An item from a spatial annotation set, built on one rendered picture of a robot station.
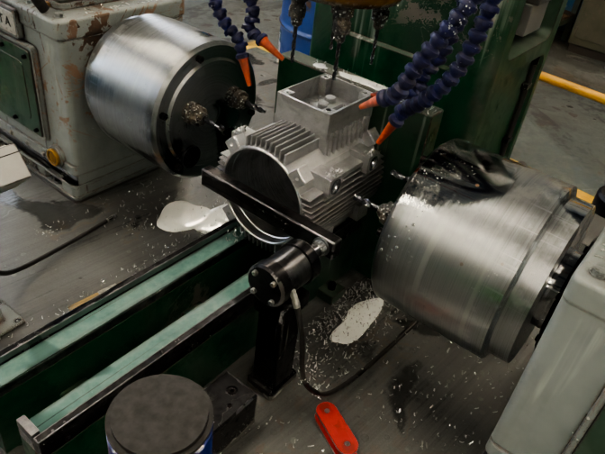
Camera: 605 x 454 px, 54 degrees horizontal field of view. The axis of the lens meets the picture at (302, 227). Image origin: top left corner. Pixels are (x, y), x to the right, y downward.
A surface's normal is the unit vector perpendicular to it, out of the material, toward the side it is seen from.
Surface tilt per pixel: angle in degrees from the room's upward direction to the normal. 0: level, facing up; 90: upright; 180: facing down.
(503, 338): 99
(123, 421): 0
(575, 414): 89
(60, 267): 0
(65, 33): 90
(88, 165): 90
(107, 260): 0
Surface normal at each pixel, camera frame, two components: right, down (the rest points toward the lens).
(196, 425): 0.11, -0.80
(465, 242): -0.44, -0.14
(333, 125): 0.77, 0.44
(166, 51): -0.19, -0.51
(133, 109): -0.58, 0.22
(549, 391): -0.62, 0.39
